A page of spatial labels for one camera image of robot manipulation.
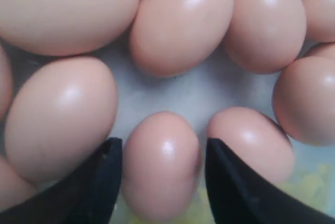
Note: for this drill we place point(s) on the clear plastic bin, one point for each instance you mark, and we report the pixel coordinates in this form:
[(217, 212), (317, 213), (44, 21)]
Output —
[(215, 84)]

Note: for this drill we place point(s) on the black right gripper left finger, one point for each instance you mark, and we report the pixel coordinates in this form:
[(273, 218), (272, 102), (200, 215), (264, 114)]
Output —
[(87, 195)]

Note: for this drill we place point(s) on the yellow plastic egg tray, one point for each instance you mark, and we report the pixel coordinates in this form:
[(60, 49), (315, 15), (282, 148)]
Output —
[(312, 187)]

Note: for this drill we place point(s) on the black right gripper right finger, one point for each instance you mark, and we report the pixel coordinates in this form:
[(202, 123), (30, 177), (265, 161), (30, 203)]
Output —
[(237, 194)]

